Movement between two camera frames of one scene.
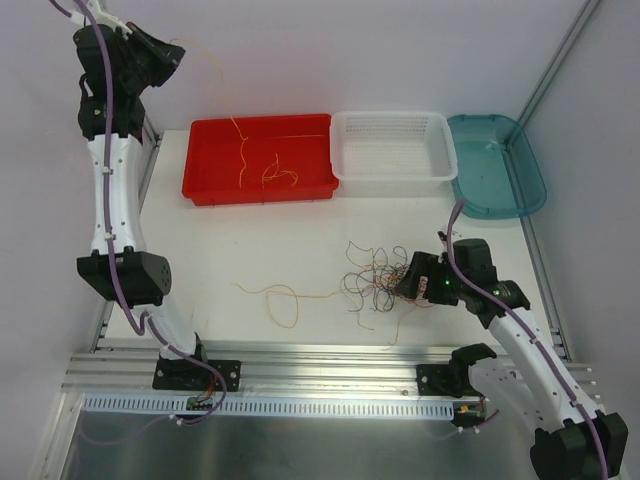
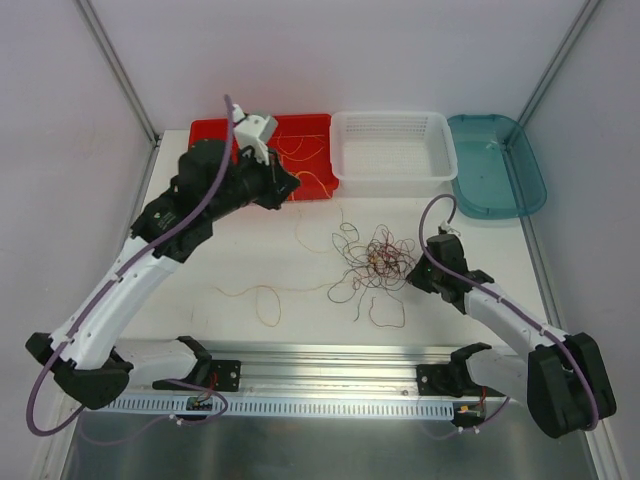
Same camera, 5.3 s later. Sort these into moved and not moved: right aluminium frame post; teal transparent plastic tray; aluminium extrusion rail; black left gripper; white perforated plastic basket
Moved: black left gripper
Not moved: right aluminium frame post; aluminium extrusion rail; teal transparent plastic tray; white perforated plastic basket
